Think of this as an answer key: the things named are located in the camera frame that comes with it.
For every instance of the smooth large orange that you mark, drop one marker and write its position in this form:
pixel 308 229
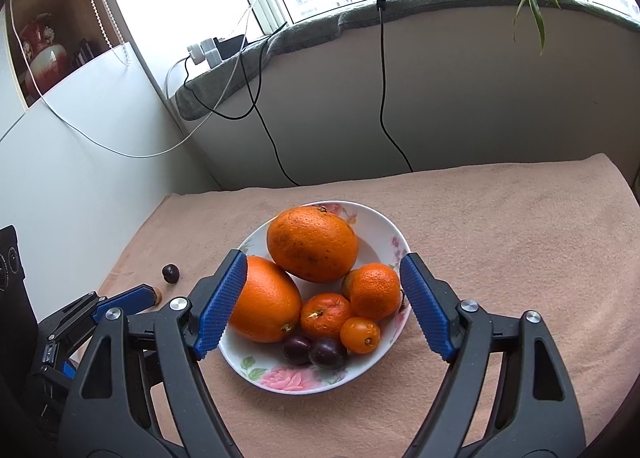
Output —
pixel 265 303

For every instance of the wooden shelf niche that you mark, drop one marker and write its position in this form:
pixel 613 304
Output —
pixel 75 2

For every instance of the orange kumquat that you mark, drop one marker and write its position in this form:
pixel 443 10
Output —
pixel 360 335

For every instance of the small tangerine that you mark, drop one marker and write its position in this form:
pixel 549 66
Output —
pixel 325 313

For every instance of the speckled large orange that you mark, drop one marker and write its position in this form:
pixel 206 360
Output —
pixel 312 243

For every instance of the dark red plum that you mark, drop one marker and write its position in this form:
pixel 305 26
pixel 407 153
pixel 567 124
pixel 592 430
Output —
pixel 328 353
pixel 297 349
pixel 171 273

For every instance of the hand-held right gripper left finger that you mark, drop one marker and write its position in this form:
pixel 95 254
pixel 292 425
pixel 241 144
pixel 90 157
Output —
pixel 222 303

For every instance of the red ceramic jar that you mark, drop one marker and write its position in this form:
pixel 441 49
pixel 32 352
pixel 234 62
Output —
pixel 42 57

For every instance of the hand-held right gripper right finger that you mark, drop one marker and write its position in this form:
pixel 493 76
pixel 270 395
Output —
pixel 425 303

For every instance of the white floral plate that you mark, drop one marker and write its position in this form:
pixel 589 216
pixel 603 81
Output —
pixel 375 238

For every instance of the black power adapter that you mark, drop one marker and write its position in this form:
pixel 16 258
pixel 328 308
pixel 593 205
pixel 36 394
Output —
pixel 232 45

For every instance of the grey-green sill cloth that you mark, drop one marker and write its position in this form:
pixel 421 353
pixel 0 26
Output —
pixel 310 32

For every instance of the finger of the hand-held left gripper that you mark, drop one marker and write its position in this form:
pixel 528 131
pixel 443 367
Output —
pixel 125 299
pixel 67 369

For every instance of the rough-skinned tangerine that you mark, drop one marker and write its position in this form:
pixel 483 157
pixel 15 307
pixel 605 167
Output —
pixel 375 290

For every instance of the dark books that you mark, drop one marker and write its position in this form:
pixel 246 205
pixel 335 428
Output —
pixel 86 53

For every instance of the pink blanket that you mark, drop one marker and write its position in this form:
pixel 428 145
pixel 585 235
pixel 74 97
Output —
pixel 500 238

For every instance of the white charger plugs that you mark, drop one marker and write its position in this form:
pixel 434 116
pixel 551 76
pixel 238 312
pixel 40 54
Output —
pixel 205 52

